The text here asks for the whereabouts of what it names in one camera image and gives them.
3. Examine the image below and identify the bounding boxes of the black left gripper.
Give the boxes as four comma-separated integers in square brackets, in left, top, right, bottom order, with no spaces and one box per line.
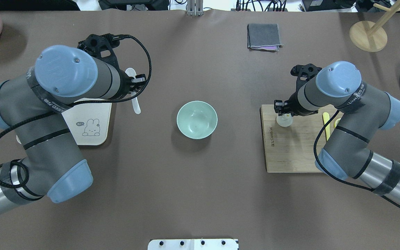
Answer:
[118,72,147,99]

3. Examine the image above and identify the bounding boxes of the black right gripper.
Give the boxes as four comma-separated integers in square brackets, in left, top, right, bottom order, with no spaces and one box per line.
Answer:
[274,93,306,116]

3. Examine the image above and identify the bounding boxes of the white plastic spoon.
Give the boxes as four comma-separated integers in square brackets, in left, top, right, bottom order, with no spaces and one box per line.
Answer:
[125,68,141,115]

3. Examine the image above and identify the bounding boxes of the white steamed bun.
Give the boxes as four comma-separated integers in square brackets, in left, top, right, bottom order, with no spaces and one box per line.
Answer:
[276,114,293,127]

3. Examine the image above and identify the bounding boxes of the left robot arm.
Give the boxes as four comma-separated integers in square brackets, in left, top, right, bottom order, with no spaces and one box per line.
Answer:
[0,45,149,215]

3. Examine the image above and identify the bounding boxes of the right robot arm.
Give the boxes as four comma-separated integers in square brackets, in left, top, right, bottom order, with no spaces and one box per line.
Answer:
[274,61,400,208]

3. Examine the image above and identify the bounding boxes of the mint green bowl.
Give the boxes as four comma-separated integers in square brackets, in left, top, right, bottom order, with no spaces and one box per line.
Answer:
[176,101,218,140]

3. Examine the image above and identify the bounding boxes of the yellow plastic knife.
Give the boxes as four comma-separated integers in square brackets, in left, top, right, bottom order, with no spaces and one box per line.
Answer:
[322,112,331,141]

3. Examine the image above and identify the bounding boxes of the bamboo cutting board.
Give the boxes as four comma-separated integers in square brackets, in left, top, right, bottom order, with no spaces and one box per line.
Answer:
[260,105,337,173]

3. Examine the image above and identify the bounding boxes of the top stacked lemon slice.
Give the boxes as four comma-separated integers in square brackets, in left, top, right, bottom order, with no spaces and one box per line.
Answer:
[334,118,341,127]

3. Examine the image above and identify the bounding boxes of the cream rabbit tray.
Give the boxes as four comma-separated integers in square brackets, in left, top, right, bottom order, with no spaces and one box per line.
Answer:
[16,98,113,146]

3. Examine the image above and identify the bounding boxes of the grey and pink cloths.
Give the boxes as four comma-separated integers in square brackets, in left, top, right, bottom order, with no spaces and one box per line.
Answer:
[247,23,284,52]

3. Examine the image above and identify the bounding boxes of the wooden mug tree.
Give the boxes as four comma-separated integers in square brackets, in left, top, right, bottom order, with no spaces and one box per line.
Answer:
[349,0,400,52]

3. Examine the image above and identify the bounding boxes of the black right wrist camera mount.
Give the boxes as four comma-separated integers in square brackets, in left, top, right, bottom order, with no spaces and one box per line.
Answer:
[290,63,322,92]

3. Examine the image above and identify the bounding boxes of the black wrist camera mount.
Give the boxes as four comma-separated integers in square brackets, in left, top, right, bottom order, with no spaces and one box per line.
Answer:
[77,33,120,70]
[290,63,322,92]

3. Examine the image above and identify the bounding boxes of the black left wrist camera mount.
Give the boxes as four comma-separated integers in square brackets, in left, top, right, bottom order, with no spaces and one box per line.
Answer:
[77,33,120,70]

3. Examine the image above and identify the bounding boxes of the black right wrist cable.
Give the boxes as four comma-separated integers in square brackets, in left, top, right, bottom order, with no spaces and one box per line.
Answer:
[313,110,400,218]

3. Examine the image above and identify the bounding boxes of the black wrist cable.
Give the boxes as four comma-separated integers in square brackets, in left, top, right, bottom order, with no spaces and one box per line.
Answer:
[313,110,400,218]
[0,34,152,190]

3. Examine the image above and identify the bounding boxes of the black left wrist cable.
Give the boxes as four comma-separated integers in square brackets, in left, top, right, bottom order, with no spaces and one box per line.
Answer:
[0,34,152,190]

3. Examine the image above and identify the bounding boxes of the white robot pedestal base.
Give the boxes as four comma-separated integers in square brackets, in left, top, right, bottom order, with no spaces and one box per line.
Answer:
[147,239,240,250]

